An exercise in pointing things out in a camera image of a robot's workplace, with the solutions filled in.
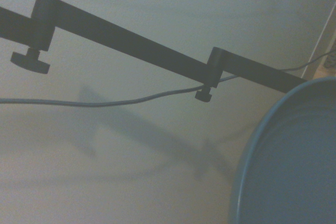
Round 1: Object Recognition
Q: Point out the black clamp bracket bar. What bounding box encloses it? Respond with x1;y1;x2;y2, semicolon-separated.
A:
0;0;308;103

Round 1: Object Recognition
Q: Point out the green round plate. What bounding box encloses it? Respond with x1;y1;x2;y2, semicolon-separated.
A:
229;76;336;224

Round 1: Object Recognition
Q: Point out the grey camera cable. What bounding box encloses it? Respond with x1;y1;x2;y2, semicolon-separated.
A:
0;50;336;108

